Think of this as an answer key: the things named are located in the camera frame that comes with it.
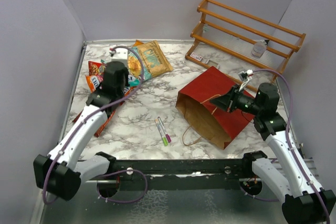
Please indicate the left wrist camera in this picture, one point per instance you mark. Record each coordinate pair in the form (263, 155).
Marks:
(119, 54)

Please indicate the orange white snack box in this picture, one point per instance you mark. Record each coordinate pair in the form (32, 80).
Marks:
(93, 81)

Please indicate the green cap marker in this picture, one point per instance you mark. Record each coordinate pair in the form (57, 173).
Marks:
(161, 133)

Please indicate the red white small box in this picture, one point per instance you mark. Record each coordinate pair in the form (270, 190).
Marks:
(196, 57)

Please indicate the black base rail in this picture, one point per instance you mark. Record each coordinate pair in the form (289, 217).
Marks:
(178, 174)

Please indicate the wooden shelf rack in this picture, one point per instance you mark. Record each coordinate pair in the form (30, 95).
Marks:
(226, 35)

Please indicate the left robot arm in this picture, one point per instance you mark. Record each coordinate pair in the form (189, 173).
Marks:
(60, 172)

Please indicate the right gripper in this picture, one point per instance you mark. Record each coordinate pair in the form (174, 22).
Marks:
(229, 101)

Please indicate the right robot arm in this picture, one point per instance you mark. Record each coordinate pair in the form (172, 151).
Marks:
(302, 197)

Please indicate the clear plastic cup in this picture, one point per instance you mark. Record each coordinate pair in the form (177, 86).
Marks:
(259, 48)

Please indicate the purple cap marker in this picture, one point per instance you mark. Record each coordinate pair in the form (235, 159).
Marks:
(164, 130)

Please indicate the red brown paper bag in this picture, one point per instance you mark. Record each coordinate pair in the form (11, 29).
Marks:
(209, 121)

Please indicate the red doritos chip bag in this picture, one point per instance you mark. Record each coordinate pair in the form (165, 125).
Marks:
(101, 128)

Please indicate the gold foil snack bag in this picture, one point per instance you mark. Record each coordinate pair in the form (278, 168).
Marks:
(154, 61)

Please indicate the colourful orange candy bag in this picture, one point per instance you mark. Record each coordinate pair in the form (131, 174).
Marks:
(128, 90)

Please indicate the teal white snack bag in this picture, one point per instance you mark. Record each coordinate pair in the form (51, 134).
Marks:
(133, 81)

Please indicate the red cheez-it snack bag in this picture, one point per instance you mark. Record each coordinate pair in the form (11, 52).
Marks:
(96, 68)

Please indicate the yellow kettle chips bag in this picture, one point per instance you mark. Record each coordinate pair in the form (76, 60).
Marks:
(137, 42)

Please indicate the open small cardboard box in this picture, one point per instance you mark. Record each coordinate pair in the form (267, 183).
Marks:
(212, 63)

